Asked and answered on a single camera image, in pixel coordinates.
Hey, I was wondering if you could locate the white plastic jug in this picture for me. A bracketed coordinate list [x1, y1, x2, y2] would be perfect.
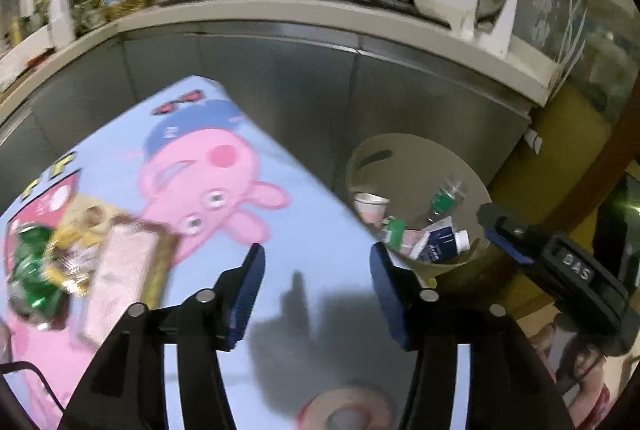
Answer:
[47, 0, 76, 48]

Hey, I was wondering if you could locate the small white red packet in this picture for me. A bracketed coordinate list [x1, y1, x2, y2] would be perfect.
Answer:
[377, 217, 431, 256]

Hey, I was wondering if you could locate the blue white milk carton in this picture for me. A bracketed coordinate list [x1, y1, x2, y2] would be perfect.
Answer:
[417, 217, 472, 263]

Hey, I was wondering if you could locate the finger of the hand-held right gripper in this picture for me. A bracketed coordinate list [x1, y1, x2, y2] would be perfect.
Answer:
[476, 202, 538, 267]

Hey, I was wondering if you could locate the white plastic stand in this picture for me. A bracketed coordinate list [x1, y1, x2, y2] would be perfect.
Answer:
[467, 0, 518, 58]

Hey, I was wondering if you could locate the wooden door frame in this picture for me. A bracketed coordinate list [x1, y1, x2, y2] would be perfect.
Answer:
[487, 0, 640, 311]

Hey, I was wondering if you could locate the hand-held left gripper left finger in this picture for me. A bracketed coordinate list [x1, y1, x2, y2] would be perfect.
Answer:
[57, 242, 266, 430]

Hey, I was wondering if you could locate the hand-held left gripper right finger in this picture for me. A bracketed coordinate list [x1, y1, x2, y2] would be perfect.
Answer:
[369, 241, 576, 430]

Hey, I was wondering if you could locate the beige trash bin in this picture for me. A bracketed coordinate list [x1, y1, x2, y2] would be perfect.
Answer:
[345, 132, 496, 281]

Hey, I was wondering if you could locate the yellow box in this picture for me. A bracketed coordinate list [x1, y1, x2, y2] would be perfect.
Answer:
[80, 220, 179, 351]

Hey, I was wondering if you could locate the pink heart paper cup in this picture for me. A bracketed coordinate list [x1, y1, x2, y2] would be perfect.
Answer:
[353, 191, 392, 223]

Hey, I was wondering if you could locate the person's patterned clothing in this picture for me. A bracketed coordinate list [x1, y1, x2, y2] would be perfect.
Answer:
[525, 315, 613, 416]

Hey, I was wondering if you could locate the crushed green can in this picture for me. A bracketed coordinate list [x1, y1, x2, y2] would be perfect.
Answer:
[5, 222, 71, 331]

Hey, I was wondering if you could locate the clear plastic bottle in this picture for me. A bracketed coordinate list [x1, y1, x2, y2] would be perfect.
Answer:
[425, 175, 470, 226]

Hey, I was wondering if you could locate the black charger cable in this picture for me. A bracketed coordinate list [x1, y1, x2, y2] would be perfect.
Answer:
[0, 360, 66, 413]

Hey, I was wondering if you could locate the cartoon pig printed blanket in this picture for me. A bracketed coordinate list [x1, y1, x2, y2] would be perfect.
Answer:
[0, 77, 476, 430]

